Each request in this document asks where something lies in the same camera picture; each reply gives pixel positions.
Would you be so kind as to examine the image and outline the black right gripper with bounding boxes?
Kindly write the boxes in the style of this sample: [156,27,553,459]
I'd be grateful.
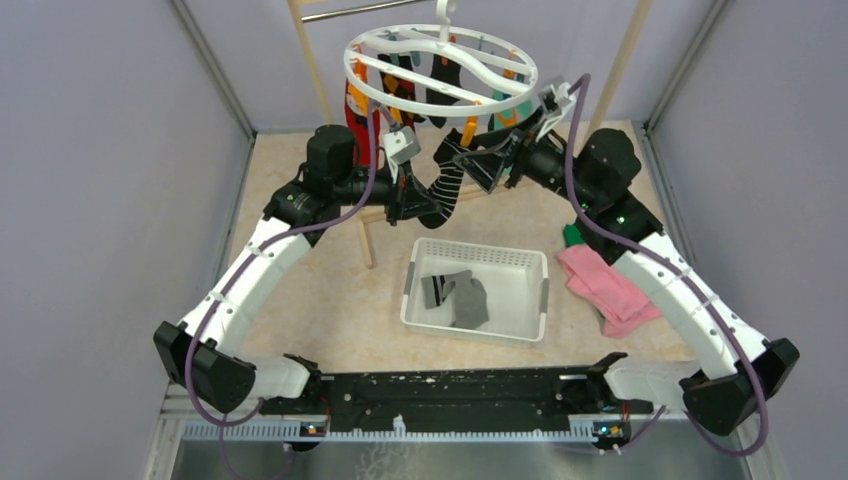
[453,105,599,211]

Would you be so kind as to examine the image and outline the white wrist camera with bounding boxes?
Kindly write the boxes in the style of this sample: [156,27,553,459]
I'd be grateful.
[537,76,577,129]
[380,126,421,165]

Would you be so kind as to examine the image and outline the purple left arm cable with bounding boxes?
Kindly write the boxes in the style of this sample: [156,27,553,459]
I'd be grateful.
[183,103,399,480]

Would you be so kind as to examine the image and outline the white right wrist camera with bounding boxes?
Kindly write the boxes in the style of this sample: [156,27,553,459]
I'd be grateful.
[537,76,577,129]

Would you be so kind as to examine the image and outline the teal patterned sock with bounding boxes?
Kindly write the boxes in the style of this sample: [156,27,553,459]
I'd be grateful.
[487,70,535,132]

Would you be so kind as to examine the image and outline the aluminium rail frame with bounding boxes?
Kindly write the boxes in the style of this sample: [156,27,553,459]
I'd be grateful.
[139,370,790,480]

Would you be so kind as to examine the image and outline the green cloth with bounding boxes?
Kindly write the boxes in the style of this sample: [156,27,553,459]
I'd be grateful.
[562,224,585,248]

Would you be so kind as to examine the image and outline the white slotted cable duct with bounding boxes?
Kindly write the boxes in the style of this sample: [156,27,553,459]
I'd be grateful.
[224,417,598,443]

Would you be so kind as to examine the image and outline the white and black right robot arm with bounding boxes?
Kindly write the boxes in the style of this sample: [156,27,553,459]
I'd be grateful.
[453,128,799,436]

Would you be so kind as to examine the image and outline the black white striped sock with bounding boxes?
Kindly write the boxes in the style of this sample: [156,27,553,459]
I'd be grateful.
[418,108,542,230]

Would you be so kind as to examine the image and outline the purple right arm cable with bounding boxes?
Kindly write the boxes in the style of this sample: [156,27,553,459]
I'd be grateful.
[563,72,771,458]

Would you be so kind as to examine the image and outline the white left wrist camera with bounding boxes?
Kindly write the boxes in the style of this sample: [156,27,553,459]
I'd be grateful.
[380,126,421,165]

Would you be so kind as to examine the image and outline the black argyle sock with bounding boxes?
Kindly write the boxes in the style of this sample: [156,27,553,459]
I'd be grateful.
[377,54,422,130]

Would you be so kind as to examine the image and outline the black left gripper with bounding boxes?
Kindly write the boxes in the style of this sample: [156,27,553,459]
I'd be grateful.
[333,155,442,226]

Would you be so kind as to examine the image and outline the red sock with cat face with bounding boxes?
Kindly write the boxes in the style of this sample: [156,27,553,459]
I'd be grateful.
[344,81,373,167]

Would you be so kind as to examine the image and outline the white perforated plastic basket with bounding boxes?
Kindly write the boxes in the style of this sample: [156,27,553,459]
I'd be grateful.
[400,238,549,347]

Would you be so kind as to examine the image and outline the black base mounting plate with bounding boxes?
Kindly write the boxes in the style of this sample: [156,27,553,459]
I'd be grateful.
[260,366,654,448]

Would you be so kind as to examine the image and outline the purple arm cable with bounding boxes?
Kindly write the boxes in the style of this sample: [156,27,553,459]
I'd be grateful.
[183,103,399,480]
[563,72,771,458]

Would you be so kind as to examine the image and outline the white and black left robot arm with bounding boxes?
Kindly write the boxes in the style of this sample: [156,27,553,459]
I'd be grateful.
[153,124,440,418]

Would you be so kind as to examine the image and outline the grey sock with black stripes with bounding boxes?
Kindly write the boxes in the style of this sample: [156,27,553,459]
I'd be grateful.
[421,270,490,330]

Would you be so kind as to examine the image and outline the white round sock hanger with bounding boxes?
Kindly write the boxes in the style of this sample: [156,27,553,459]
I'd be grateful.
[343,1,539,118]

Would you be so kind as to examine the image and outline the wooden drying rack frame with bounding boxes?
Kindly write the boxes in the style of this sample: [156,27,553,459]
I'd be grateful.
[286,0,655,270]

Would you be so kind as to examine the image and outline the pink cloth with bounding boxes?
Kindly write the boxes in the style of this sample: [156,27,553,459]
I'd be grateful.
[557,244,663,339]

